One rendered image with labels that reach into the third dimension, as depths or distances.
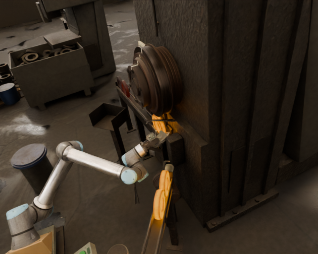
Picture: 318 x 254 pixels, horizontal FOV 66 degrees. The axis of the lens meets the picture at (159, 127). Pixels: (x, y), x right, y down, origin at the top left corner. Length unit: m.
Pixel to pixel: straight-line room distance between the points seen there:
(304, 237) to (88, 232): 1.67
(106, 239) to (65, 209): 0.54
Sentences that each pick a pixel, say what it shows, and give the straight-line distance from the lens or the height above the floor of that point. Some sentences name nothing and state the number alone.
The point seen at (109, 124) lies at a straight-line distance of 2.25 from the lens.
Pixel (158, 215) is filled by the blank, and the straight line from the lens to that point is 1.33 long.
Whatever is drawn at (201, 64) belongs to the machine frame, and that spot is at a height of 1.34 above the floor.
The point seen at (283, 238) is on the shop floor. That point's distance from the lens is 2.18.
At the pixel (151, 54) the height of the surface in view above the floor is 1.32.
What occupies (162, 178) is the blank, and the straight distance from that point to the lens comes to 1.42.
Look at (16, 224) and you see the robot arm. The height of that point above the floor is 0.39.
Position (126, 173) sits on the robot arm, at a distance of 1.55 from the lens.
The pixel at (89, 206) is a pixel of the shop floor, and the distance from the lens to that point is 2.45.
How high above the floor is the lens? 1.84
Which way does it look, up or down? 37 degrees down
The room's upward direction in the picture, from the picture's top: 9 degrees counter-clockwise
